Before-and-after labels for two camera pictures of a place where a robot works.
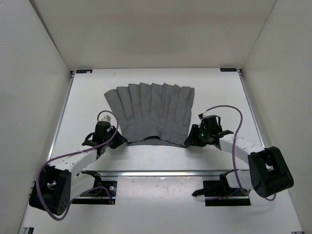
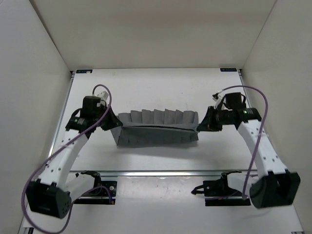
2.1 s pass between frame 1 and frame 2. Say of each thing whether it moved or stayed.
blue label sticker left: stayed
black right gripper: moved
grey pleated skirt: moved
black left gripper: moved
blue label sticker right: stayed
